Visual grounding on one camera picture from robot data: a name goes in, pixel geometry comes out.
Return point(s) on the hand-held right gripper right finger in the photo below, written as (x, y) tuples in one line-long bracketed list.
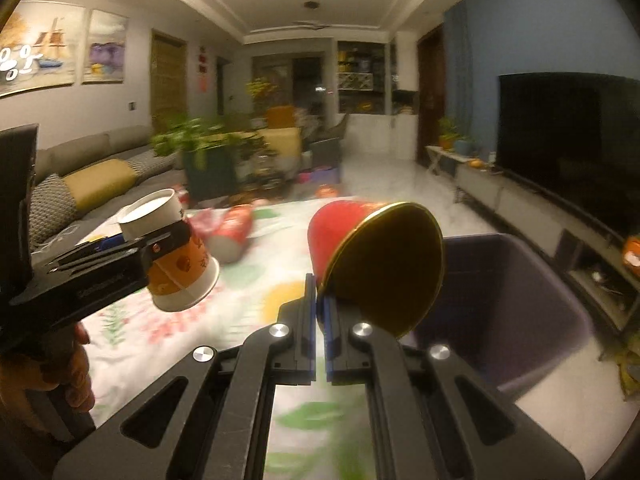
[(331, 325)]

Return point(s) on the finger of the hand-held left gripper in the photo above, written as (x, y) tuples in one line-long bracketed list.
[(100, 280), (90, 251)]

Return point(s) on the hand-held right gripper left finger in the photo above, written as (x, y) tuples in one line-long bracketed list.
[(311, 320)]

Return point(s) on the orange white paper cup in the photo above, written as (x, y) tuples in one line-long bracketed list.
[(190, 280)]

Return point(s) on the red cup with gold lid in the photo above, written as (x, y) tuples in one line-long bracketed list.
[(340, 230)]

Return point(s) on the pink plastic bag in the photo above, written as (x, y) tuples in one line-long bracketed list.
[(200, 225)]

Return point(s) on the red printed cup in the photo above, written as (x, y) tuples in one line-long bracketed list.
[(232, 232)]

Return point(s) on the grey plastic bin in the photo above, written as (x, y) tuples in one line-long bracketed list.
[(525, 310)]

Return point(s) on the person's left hand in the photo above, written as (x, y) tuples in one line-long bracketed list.
[(75, 380)]

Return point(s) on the large black white patterned cushion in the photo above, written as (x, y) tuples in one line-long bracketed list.
[(52, 210)]

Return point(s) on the floral tablecloth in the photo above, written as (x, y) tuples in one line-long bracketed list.
[(250, 300)]

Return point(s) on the yellow cushion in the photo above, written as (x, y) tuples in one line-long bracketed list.
[(100, 182)]

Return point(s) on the grey sofa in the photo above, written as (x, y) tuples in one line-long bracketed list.
[(90, 150)]

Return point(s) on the small black white patterned cushion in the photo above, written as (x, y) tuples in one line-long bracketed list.
[(150, 164)]

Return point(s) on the sailboat painting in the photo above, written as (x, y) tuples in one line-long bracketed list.
[(45, 45)]

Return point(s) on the large potted green plant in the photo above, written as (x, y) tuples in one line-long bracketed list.
[(210, 160)]

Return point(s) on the purple painting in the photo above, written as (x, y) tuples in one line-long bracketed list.
[(105, 47)]

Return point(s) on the grey chair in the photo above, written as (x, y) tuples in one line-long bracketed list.
[(327, 145)]

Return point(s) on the light wooden door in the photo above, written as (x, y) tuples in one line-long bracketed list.
[(169, 85)]

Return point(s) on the white side table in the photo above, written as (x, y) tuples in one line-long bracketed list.
[(440, 155)]

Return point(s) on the orange chair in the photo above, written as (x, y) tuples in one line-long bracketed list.
[(280, 117)]

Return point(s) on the grey television stand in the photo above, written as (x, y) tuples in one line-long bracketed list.
[(500, 190)]

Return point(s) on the small orange pumpkin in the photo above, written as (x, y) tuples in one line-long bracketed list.
[(475, 163)]

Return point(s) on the plant in orange pot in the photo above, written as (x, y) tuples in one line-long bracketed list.
[(446, 135)]

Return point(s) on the plant in blue pot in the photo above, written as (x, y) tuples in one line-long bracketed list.
[(463, 146)]

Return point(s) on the yellow flowers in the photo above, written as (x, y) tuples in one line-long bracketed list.
[(261, 88)]

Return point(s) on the white display cabinet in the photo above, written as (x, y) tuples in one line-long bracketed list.
[(370, 90)]

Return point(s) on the dark wooden door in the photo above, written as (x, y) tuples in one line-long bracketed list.
[(431, 100)]

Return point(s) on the black television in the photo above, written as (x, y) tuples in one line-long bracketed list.
[(565, 150)]

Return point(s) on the trailing green plant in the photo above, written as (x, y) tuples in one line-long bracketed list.
[(627, 375)]

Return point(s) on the red wall hangings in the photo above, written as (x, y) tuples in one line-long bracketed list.
[(202, 67)]

